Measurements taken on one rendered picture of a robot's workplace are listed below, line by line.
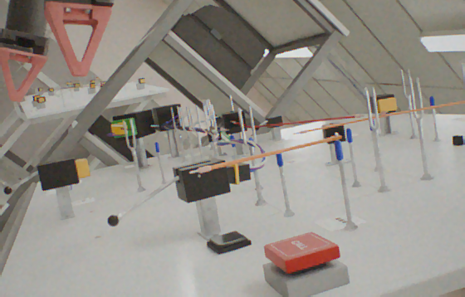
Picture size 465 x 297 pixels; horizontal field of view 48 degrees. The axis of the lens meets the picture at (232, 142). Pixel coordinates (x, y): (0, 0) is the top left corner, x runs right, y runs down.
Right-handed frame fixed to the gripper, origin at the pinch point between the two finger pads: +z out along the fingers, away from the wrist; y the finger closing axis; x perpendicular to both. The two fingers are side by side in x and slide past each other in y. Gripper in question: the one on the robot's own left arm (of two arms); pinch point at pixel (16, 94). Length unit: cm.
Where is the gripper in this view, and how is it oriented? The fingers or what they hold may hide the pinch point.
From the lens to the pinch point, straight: 85.9
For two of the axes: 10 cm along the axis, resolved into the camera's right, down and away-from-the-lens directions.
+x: -9.0, -1.4, -4.1
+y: -3.9, -1.4, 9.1
